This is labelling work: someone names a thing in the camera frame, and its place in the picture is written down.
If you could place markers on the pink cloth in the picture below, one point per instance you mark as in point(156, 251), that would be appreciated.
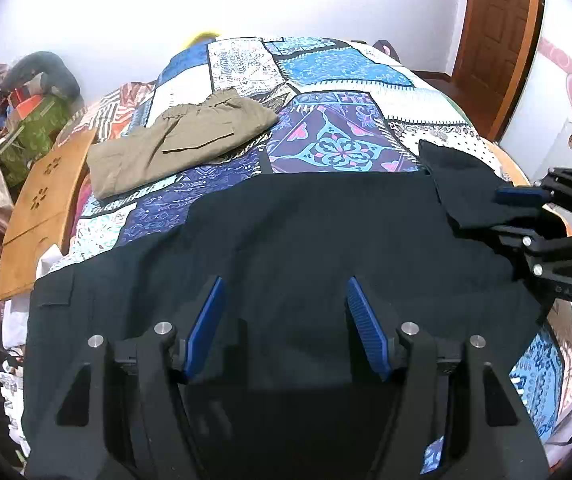
point(82, 200)

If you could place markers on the black pants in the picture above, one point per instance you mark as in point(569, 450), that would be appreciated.
point(291, 225)

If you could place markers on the green patterned bag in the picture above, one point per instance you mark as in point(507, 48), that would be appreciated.
point(36, 132)

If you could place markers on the blue patchwork printed blanket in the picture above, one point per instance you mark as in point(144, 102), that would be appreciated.
point(336, 125)

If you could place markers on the wooden headboard panel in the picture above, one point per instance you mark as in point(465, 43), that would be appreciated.
point(41, 210)

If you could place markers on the orange box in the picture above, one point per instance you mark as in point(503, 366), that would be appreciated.
point(31, 105)

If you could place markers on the grey neck pillow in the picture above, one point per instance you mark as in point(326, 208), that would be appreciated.
point(53, 70)

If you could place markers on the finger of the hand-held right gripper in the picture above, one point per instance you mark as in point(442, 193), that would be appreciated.
point(520, 241)
point(515, 196)

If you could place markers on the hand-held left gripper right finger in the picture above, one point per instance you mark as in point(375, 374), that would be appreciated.
point(365, 327)

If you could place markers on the brown wooden door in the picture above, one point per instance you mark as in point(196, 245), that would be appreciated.
point(500, 40)

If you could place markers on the khaki pants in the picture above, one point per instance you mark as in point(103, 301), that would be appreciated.
point(166, 150)

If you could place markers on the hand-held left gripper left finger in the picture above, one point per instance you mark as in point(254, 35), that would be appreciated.
point(206, 327)

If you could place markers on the yellow curved item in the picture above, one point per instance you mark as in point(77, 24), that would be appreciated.
point(200, 37)

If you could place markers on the orange striped cloth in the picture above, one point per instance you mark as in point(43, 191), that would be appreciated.
point(116, 105)

